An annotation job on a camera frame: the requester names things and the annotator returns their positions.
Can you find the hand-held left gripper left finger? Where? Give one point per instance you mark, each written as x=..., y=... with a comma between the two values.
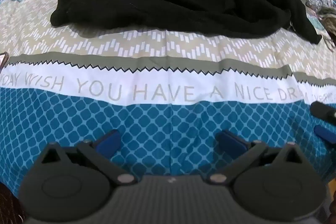
x=109, y=142

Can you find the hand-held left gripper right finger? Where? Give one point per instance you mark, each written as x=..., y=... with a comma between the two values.
x=231, y=140

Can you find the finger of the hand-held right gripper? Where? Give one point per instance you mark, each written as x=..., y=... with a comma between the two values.
x=325, y=132
x=323, y=109

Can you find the patterned bed sheet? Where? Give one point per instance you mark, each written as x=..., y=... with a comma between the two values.
x=157, y=87

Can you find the brown furry cloth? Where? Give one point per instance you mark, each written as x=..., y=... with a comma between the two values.
x=328, y=24

